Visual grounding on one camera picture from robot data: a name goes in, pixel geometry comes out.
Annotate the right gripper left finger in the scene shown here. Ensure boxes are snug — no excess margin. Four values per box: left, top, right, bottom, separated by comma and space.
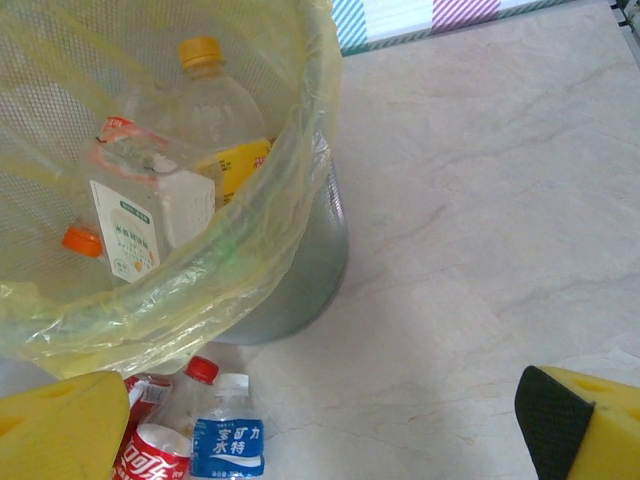
0, 370, 132, 480

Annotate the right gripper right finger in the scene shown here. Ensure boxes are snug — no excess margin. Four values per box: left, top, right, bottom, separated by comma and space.
514, 364, 640, 480

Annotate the red cola label bottle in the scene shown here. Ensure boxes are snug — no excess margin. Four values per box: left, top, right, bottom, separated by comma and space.
110, 354, 221, 480

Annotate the small blue label water bottle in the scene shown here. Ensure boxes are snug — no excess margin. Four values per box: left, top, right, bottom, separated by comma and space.
188, 372, 267, 480

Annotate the clear bottle white label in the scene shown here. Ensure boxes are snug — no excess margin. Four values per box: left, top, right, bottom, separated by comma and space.
88, 115, 217, 289

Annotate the yellow label juice bottle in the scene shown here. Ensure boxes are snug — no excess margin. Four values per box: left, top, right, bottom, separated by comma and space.
177, 35, 276, 211

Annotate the yellow plastic bin liner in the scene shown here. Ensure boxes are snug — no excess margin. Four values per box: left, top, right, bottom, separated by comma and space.
0, 0, 346, 379

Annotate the grey mesh waste bin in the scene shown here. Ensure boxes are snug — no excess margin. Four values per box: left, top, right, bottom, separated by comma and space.
0, 0, 351, 346

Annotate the aluminium frame corner post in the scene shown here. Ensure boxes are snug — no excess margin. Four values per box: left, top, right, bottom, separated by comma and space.
608, 0, 640, 29

